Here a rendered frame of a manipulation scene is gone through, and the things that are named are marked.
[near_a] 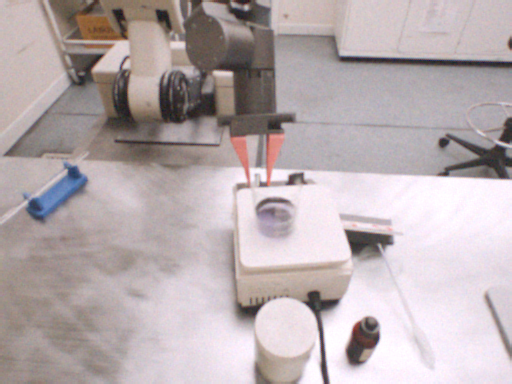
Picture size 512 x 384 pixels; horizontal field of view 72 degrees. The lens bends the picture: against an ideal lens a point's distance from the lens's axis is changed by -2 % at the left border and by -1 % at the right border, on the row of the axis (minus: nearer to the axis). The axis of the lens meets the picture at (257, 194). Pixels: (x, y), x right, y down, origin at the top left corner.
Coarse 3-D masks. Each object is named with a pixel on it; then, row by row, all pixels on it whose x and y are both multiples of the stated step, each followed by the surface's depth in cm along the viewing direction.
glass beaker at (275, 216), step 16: (256, 176) 37; (272, 176) 39; (288, 176) 38; (256, 192) 35; (272, 192) 34; (288, 192) 34; (256, 208) 37; (272, 208) 35; (288, 208) 35; (256, 224) 39; (272, 224) 37; (288, 224) 37; (272, 240) 39
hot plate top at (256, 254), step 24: (240, 192) 45; (312, 192) 45; (240, 216) 42; (312, 216) 42; (336, 216) 42; (240, 240) 39; (264, 240) 39; (288, 240) 39; (312, 240) 39; (336, 240) 39; (240, 264) 38; (264, 264) 37; (288, 264) 37; (312, 264) 37; (336, 264) 38
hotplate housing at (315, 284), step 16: (240, 272) 38; (256, 272) 38; (272, 272) 38; (288, 272) 38; (304, 272) 38; (320, 272) 39; (336, 272) 39; (352, 272) 39; (240, 288) 40; (256, 288) 39; (272, 288) 39; (288, 288) 39; (304, 288) 40; (320, 288) 40; (336, 288) 40; (256, 304) 42; (320, 304) 40
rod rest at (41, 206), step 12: (72, 168) 57; (60, 180) 58; (72, 180) 58; (84, 180) 59; (24, 192) 52; (48, 192) 56; (60, 192) 56; (72, 192) 57; (36, 204) 52; (48, 204) 54; (36, 216) 53
